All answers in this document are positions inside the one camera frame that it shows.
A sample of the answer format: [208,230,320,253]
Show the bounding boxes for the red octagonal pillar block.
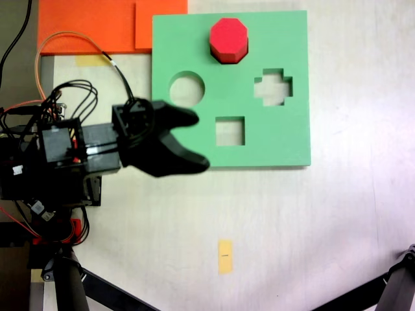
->
[209,17,250,65]

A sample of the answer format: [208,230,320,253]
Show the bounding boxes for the orange flat block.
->
[37,0,188,55]

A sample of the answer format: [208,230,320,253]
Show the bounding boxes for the small circuit board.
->
[41,102,68,126]

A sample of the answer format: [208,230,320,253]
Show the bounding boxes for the yellow tape piece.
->
[75,54,105,68]

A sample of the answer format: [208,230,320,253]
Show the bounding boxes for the green shape sorter board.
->
[149,10,311,170]

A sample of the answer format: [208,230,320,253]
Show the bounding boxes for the yellow tape marker strip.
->
[217,239,234,276]

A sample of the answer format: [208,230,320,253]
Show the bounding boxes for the black tripod strut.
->
[79,267,161,311]
[311,273,390,311]

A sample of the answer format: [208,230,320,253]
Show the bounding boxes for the black tripod leg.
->
[40,249,90,311]
[375,244,415,311]

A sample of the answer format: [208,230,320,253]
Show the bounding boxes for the thin black wire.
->
[102,51,137,102]

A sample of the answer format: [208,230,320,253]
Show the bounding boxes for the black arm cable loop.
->
[48,80,99,122]

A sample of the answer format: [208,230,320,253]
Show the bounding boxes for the thin orange wire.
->
[34,30,105,102]

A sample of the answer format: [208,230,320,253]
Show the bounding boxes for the grey cable connector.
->
[30,200,55,223]

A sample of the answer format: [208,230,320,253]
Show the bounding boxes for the black power cable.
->
[0,0,33,90]

